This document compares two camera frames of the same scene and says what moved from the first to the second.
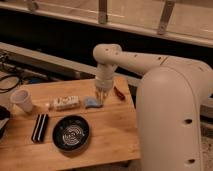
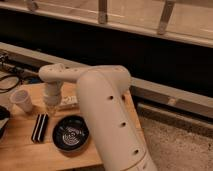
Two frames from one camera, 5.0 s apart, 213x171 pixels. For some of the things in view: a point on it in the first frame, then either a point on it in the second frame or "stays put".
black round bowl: (70, 133) stays put
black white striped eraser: (38, 134) stays put
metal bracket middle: (102, 11) stays put
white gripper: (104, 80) → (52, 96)
